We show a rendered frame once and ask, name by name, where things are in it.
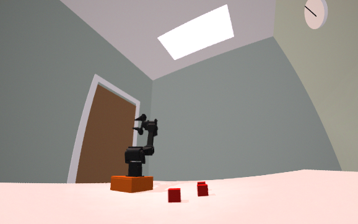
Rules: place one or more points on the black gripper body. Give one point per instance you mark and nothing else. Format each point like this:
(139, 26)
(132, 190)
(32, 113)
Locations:
(143, 124)

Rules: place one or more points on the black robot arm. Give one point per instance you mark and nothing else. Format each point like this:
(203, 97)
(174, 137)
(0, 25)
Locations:
(137, 154)

